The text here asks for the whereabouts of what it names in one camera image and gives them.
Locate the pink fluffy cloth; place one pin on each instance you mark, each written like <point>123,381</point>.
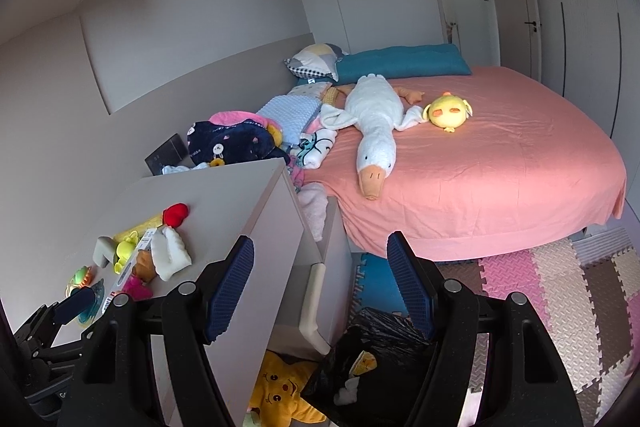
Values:
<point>313,201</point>

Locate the green orange crocodile toy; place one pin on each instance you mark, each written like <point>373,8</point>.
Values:
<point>83,277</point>

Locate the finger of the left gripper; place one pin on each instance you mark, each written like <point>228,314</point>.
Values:
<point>68,309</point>

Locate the black trash bag bin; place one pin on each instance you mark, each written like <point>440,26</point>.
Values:
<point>373,375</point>

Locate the white goose plush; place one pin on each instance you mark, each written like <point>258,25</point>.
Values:
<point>377,110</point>

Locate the white cartoon print cloth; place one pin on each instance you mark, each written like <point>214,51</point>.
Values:
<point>313,148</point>

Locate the white thermometer box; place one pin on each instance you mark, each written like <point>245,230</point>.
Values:
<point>124,275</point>

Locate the checkered patchwork pillow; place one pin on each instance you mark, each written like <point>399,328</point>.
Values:
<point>317,61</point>

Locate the colourful foam floor mats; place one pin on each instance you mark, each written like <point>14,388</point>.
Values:
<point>586,291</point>

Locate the red heart toy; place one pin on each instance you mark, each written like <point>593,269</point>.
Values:
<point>174,215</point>

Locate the brown bear toy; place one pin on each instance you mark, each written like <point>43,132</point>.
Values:
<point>144,267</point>

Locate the black wall socket panel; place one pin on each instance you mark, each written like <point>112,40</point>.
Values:
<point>170,153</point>

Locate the pink bed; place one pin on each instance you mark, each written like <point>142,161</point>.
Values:
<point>528,168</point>

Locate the pink garment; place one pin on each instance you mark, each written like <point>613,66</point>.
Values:
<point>233,117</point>

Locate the teal long pillow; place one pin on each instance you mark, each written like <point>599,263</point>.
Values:
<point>403,62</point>

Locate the grey L-shaped corner guard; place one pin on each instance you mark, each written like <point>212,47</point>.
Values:
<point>104,252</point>

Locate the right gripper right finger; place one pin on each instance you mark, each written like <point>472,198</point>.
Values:
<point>504,341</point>

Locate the yellow chick plush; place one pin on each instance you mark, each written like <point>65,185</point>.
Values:
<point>448,112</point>

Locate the white small cloth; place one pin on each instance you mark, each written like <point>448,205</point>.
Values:
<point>177,169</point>

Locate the navy cartoon pajama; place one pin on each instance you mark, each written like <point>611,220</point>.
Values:
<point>220,145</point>

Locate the pink doll toy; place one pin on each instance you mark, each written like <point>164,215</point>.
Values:
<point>136,289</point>

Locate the yellow green frog toy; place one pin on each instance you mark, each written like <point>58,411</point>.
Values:
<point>125,247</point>

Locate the yellow pikachu plush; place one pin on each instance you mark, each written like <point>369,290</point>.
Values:
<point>277,394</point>

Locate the light blue blanket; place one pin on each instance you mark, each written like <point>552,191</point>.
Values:
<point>293,113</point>

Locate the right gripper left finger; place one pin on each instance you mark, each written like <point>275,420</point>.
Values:
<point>115,381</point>

